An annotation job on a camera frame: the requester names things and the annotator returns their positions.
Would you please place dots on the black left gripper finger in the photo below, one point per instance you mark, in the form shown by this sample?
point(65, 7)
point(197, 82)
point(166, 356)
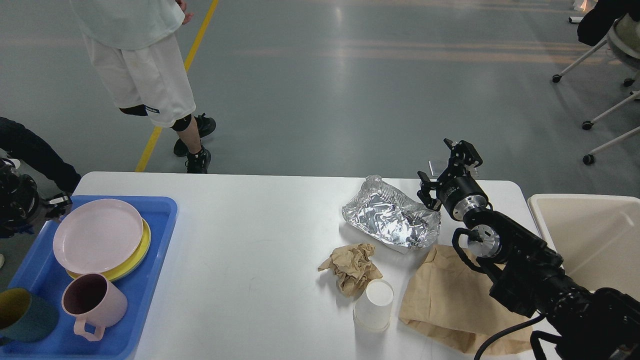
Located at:
point(57, 206)

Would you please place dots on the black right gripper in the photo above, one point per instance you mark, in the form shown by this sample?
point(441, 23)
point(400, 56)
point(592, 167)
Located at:
point(460, 193)

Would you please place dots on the pink plate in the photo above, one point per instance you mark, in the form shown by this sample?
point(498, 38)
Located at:
point(101, 209)

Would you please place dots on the aluminium foil tray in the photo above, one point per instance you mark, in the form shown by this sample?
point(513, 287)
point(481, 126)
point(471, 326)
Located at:
point(388, 215)

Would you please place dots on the pink mug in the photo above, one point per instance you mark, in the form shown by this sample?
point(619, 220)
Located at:
point(95, 303)

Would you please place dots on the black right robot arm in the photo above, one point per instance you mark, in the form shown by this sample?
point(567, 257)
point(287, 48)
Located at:
point(527, 276)

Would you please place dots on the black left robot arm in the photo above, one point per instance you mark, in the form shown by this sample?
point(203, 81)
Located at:
point(22, 209)

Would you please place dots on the metal floor plates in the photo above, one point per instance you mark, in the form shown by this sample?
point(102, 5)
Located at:
point(437, 167)

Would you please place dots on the person in dark trousers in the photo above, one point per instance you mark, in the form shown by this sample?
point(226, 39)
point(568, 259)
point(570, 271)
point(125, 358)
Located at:
point(21, 143)

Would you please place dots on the yellow plate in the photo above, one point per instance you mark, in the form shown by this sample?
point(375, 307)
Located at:
point(140, 255)

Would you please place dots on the brown paper bag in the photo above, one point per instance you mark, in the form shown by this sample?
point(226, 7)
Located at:
point(447, 301)

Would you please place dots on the crumpled brown paper ball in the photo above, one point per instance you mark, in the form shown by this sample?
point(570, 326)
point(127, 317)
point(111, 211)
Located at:
point(353, 267)

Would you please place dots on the white paper cup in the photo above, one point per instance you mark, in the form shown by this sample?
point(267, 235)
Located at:
point(372, 310)

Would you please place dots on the beige plastic bin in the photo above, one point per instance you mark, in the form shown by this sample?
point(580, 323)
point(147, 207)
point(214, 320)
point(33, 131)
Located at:
point(597, 235)

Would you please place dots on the person in white shorts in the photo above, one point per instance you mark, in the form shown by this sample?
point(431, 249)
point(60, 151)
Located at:
point(133, 47)

